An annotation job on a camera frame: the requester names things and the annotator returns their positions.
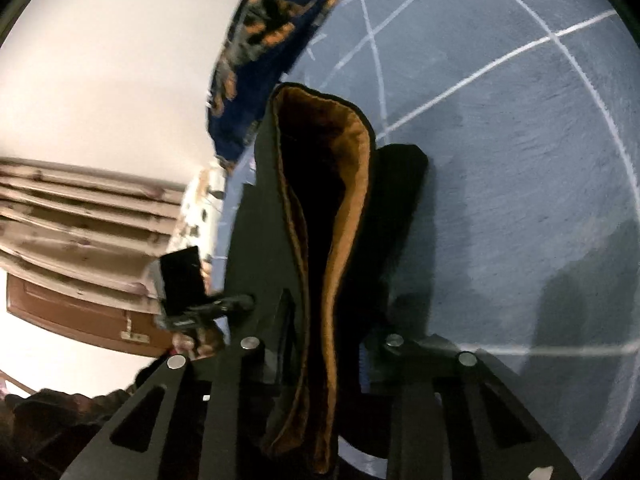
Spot black pants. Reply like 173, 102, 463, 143
225, 84, 428, 479

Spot navy dog-print blanket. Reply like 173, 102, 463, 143
207, 0, 340, 170

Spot metal latch bracket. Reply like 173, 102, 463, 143
119, 311, 151, 344

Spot white floral pillow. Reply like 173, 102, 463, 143
167, 158, 227, 295

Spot blue grid-pattern bedsheet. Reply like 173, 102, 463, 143
214, 0, 640, 480

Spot person's left hand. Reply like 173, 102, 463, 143
172, 325, 226, 361

